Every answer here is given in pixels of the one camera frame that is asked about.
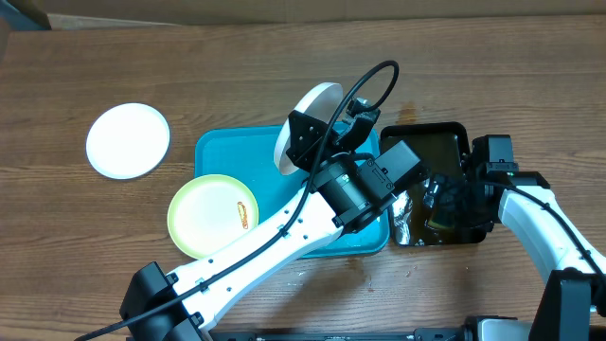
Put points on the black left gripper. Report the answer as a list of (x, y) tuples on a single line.
[(302, 152)]

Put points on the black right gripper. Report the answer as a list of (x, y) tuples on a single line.
[(454, 188)]

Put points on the yellow green sponge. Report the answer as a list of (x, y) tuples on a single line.
[(442, 219)]

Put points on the white plate with sauce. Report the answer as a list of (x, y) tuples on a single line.
[(127, 141)]

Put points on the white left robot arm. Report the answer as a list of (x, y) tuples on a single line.
[(343, 194)]

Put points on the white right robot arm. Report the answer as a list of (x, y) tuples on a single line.
[(494, 190)]

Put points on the black water tray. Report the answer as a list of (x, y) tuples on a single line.
[(441, 147)]

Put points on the teal plastic tray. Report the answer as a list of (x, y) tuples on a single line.
[(247, 154)]

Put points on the yellow plate with sauce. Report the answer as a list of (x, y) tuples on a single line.
[(210, 212)]

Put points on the dark object top left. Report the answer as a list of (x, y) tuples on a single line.
[(24, 15)]

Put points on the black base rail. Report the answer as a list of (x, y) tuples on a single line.
[(420, 334)]

